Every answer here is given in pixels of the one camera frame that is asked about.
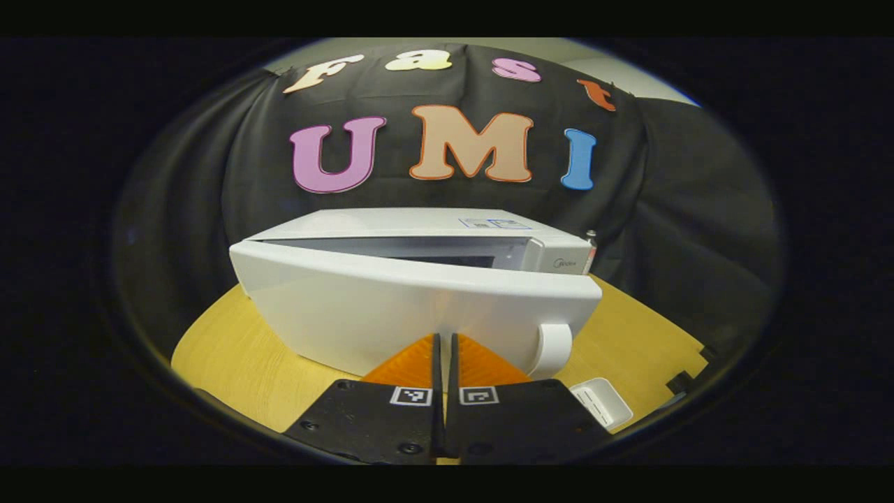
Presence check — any white rectangular food tray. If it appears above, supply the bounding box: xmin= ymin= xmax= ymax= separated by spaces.
xmin=569 ymin=377 xmax=635 ymax=432

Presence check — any white microwave oven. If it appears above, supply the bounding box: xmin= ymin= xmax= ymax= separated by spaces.
xmin=229 ymin=207 xmax=603 ymax=382

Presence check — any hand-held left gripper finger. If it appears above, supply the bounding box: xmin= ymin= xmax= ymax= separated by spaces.
xmin=445 ymin=333 xmax=616 ymax=462
xmin=283 ymin=333 xmax=445 ymax=466

